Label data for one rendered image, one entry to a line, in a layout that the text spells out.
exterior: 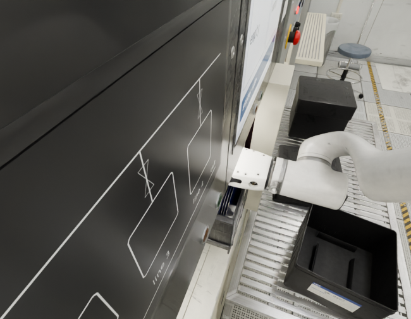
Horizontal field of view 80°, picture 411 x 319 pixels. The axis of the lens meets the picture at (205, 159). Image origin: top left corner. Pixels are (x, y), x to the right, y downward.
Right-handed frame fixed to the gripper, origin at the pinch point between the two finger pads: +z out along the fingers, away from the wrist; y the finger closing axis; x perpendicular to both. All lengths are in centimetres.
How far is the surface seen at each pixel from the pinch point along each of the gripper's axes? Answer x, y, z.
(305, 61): -41, 178, -21
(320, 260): -48, 10, -41
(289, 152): -38, 55, -22
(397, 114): -124, 271, -142
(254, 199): -30.7, 15.2, -12.6
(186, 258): 21.4, -34.2, -10.0
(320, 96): -23, 87, -31
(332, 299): -41, -6, -43
